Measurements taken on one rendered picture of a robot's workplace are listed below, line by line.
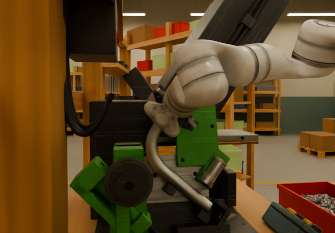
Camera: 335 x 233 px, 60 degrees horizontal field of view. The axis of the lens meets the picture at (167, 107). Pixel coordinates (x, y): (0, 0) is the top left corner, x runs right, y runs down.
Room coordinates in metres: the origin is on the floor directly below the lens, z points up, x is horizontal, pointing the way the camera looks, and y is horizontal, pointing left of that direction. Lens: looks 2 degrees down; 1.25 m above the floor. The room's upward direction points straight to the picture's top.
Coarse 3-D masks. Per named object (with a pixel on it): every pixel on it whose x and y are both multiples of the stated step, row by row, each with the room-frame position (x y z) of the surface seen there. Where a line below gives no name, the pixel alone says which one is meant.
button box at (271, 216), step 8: (272, 208) 0.79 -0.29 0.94; (280, 208) 0.76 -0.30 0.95; (264, 216) 0.80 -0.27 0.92; (272, 216) 0.77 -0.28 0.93; (280, 216) 0.75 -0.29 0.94; (288, 216) 0.72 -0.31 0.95; (272, 224) 0.75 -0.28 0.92; (280, 224) 0.73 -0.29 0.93; (288, 224) 0.71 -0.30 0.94; (296, 224) 0.69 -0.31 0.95; (304, 224) 0.67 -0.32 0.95; (280, 232) 0.71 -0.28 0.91; (288, 232) 0.69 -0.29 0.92; (296, 232) 0.67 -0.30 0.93; (304, 232) 0.67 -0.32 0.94; (312, 232) 0.67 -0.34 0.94
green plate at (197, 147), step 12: (204, 108) 0.80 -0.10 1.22; (204, 120) 0.79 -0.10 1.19; (180, 132) 0.77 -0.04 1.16; (192, 132) 0.78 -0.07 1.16; (204, 132) 0.78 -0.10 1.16; (216, 132) 0.79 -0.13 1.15; (180, 144) 0.77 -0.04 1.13; (192, 144) 0.77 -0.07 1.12; (204, 144) 0.78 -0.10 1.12; (216, 144) 0.78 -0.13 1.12; (180, 156) 0.76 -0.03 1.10; (192, 156) 0.76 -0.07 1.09; (204, 156) 0.77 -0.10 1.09
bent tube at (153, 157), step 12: (156, 132) 0.73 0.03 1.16; (156, 144) 0.73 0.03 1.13; (156, 156) 0.72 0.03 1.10; (156, 168) 0.71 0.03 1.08; (168, 168) 0.72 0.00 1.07; (168, 180) 0.71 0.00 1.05; (180, 180) 0.71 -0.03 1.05; (180, 192) 0.71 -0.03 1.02; (192, 192) 0.70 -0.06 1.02; (204, 204) 0.70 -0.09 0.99
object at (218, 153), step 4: (216, 152) 0.77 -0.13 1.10; (220, 152) 0.77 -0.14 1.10; (212, 156) 0.77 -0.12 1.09; (220, 156) 0.77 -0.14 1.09; (224, 156) 0.77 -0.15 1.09; (208, 160) 0.76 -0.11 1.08; (212, 160) 0.76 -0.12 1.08; (224, 160) 0.77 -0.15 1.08; (228, 160) 0.77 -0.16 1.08; (208, 164) 0.76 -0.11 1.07; (204, 168) 0.76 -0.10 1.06; (200, 172) 0.75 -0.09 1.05; (220, 172) 0.76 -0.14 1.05; (196, 176) 0.76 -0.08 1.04; (208, 188) 0.74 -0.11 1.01
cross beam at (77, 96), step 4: (72, 92) 1.20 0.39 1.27; (76, 92) 1.30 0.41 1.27; (80, 92) 1.42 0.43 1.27; (72, 96) 1.20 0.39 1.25; (76, 96) 1.30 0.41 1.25; (80, 96) 1.42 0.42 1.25; (76, 100) 1.30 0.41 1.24; (80, 100) 1.42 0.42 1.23; (76, 104) 1.30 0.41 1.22; (80, 104) 1.41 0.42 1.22; (76, 108) 1.30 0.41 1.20; (80, 108) 1.41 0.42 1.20
